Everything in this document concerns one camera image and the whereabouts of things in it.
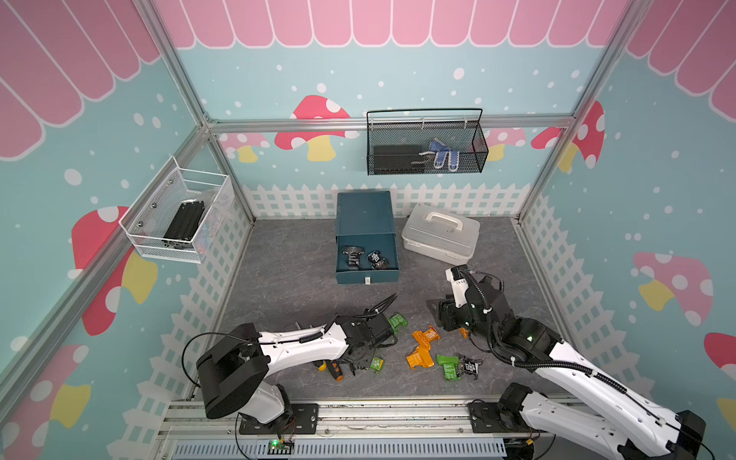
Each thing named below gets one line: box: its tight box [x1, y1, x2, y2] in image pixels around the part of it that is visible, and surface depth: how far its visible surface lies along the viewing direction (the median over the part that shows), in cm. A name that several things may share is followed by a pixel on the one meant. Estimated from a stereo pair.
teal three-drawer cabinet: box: [335, 190, 400, 285], surface depth 93 cm
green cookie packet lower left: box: [369, 356, 385, 372], surface depth 83 cm
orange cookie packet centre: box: [412, 324, 441, 349], surface depth 89 cm
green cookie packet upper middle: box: [387, 312, 409, 335], surface depth 93 cm
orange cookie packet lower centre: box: [406, 344, 436, 370], surface depth 85 cm
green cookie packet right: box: [436, 354, 460, 381], surface depth 83 cm
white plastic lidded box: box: [401, 203, 482, 266], surface depth 104 cm
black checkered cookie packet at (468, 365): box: [453, 352, 485, 381], surface depth 83 cm
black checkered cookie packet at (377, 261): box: [366, 250, 391, 270], surface depth 89 cm
